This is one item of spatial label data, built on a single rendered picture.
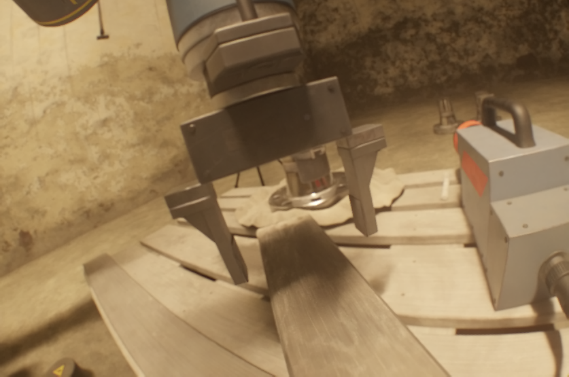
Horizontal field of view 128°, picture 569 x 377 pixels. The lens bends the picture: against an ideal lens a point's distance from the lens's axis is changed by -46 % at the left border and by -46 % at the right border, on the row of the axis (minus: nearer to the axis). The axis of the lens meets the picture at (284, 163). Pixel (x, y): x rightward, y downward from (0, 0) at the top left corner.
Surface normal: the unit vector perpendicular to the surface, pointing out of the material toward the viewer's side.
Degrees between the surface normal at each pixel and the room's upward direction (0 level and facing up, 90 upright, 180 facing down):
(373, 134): 90
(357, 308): 0
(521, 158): 90
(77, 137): 90
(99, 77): 90
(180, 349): 0
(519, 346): 0
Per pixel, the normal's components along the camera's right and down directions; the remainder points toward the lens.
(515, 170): -0.43, 0.30
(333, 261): -0.29, -0.94
